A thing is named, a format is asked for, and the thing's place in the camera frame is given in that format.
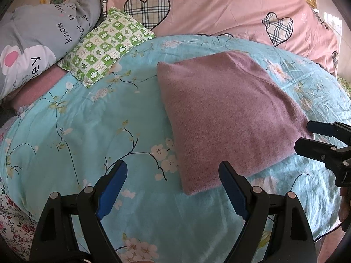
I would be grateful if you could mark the pink folded towel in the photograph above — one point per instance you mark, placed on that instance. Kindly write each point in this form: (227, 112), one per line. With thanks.
(35, 87)

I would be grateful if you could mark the mauve knit sweater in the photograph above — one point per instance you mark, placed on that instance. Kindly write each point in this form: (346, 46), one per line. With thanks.
(227, 115)

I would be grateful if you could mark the green checkered pillow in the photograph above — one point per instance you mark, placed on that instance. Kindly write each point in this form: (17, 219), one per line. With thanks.
(107, 43)

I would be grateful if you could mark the grey printed pillow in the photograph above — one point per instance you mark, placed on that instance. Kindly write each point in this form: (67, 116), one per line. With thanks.
(35, 41)

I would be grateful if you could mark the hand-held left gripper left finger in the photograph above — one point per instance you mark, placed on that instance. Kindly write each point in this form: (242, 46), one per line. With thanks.
(112, 194)

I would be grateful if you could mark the pink quilt with plaid hearts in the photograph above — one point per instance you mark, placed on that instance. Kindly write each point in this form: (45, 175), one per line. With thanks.
(219, 11)

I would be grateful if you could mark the teal floral blanket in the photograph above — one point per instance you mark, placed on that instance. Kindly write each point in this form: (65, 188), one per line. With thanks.
(109, 131)

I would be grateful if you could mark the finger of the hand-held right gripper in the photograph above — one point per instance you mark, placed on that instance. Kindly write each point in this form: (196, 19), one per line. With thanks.
(312, 149)
(320, 127)

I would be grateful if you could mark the white floral bed sheet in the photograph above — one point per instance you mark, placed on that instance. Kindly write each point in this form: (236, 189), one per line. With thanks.
(13, 219)

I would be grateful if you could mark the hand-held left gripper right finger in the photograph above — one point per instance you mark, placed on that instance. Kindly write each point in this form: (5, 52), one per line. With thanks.
(233, 194)

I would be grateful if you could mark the person's right hand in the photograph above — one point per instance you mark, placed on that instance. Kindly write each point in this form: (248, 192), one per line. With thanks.
(346, 208)

